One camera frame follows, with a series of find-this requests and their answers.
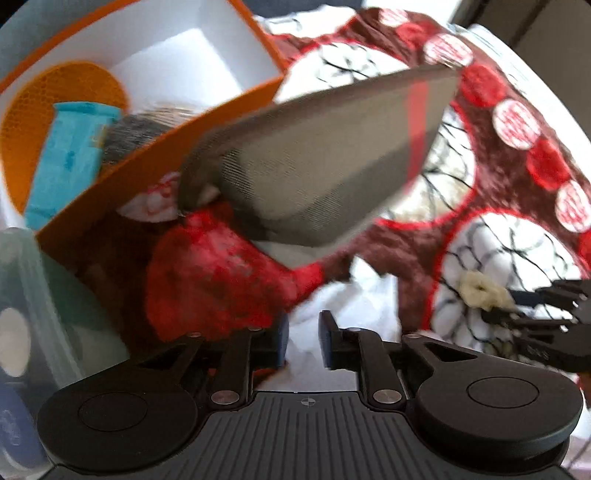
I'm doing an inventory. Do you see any twisted cream cloth roll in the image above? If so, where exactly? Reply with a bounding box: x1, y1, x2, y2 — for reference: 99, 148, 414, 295
458, 271, 516, 312

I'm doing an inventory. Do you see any grey steel wool scrubber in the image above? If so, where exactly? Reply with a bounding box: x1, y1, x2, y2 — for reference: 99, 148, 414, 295
101, 106, 198, 170

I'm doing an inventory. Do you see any teal cartoon mask packet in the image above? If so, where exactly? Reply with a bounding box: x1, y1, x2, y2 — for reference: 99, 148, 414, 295
24, 101, 122, 231

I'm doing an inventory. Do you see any orange honeycomb silicone mat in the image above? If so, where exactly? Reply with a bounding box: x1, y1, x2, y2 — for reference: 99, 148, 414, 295
1, 61, 129, 213

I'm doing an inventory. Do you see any red floral fleece blanket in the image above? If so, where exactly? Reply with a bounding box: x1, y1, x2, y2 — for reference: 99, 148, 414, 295
82, 6, 591, 370

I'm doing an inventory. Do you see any clear plastic storage container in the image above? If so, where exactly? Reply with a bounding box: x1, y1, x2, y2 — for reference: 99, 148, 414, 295
1, 228, 128, 479

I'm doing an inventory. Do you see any plaid canvas zipper pouch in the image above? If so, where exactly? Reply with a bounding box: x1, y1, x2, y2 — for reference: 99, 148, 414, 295
177, 65, 459, 248

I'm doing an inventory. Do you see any orange cardboard box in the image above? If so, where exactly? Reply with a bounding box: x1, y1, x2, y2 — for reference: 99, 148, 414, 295
0, 0, 289, 269

